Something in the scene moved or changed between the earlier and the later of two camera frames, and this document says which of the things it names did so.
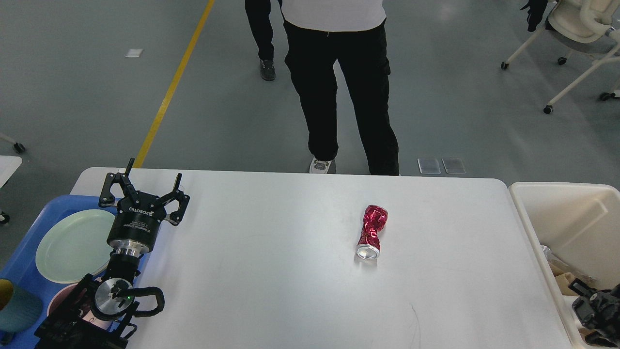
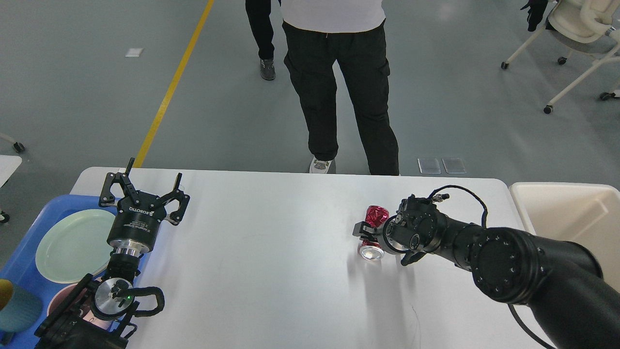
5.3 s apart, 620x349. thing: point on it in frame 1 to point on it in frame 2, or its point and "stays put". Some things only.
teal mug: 23,312 stays put
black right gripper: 598,309 to 396,237
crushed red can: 375,219 stays put
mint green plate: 74,248 stays put
